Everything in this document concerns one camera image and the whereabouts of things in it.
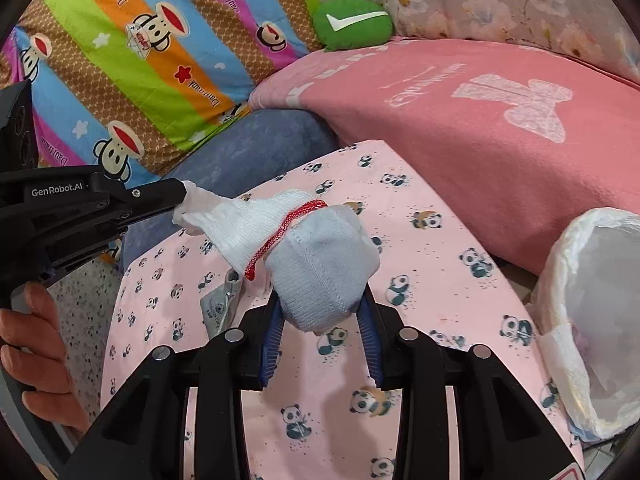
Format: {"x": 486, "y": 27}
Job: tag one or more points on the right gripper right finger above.
{"x": 463, "y": 415}

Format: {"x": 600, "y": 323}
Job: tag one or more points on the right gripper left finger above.
{"x": 140, "y": 433}

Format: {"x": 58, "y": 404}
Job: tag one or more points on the bin with white liner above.
{"x": 586, "y": 308}

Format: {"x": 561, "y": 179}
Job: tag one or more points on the grey sock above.
{"x": 219, "y": 306}

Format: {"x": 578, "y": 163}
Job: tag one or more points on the white sock red trim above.
{"x": 243, "y": 231}

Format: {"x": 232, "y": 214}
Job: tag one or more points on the person's left hand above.
{"x": 33, "y": 353}

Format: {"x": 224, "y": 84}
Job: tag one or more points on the colourful monkey print quilt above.
{"x": 135, "y": 86}

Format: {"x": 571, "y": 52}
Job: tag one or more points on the pink panda print sheet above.
{"x": 321, "y": 416}

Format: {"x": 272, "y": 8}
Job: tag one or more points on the blue velvet cushion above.
{"x": 257, "y": 148}

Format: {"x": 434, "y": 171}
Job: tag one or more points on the pink blanket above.
{"x": 518, "y": 141}

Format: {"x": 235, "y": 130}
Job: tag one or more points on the green checkmark cushion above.
{"x": 352, "y": 24}

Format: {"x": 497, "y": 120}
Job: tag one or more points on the grey floral quilt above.
{"x": 594, "y": 31}

